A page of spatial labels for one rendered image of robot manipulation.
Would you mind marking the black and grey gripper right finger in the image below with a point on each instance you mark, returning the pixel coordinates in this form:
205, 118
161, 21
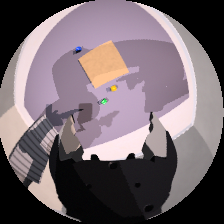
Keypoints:
159, 148

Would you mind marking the peach square mat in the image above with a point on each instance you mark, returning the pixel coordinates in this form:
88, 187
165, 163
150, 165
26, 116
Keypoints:
103, 64

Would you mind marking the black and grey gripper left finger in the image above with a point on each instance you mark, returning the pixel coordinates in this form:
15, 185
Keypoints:
66, 150

